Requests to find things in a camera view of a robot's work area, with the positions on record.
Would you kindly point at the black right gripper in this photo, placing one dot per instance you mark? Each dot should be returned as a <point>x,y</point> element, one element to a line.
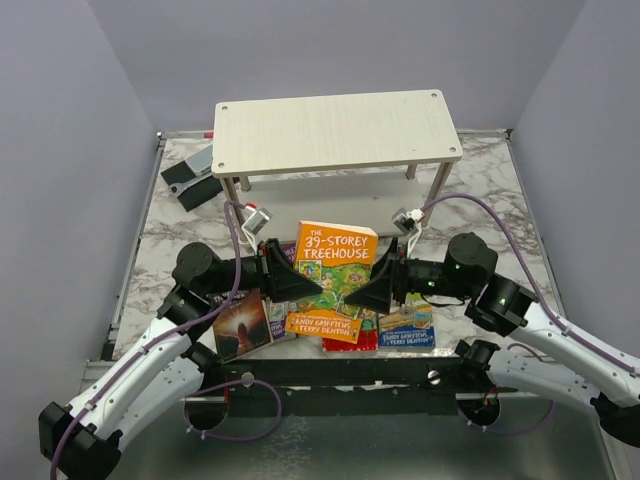
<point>377,294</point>

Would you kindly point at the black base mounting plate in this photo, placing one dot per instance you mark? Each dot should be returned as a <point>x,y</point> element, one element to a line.
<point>348,387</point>

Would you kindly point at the grey white device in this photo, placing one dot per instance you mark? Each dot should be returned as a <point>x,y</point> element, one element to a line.
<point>200,163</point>

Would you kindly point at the purple treehouse book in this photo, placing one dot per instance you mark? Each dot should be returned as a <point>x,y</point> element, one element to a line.
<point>277,314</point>
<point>289,251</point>

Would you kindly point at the purple treehouse book front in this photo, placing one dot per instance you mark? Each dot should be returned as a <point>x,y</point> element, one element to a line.
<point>277,314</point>

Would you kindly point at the purple treehouse book rear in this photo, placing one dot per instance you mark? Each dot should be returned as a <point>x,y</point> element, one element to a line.
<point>289,251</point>

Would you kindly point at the blue 91-storey treehouse book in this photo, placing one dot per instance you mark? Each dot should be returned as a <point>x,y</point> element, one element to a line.
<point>408,327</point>

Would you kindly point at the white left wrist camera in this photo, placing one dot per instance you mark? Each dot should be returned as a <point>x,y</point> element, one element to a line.
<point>255,221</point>

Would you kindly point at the silver metal wrench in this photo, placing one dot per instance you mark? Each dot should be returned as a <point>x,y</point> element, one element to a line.
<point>178,188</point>

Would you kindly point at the white two-tier shelf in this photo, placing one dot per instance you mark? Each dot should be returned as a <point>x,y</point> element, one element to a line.
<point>353,159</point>

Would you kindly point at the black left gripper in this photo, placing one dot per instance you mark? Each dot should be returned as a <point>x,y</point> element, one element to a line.
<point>277,277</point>

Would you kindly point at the dark three days book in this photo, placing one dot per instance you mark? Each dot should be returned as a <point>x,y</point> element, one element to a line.
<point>242,327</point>

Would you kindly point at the red treehouse book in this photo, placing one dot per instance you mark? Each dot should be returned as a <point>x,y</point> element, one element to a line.
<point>368,339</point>

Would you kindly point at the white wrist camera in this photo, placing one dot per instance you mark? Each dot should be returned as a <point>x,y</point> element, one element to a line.
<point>409,222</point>
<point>255,221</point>

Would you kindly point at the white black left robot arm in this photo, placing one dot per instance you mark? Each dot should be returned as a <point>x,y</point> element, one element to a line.
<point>85,438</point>

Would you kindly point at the orange 39-storey treehouse book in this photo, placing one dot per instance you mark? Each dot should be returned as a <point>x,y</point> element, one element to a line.
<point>338,259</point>

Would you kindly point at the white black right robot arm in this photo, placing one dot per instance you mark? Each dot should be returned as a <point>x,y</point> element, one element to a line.
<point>584,372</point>

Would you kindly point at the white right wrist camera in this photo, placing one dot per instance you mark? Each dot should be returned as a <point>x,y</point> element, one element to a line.
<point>409,222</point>

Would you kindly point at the black foam block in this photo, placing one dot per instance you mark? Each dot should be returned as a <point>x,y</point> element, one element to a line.
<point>190,190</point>

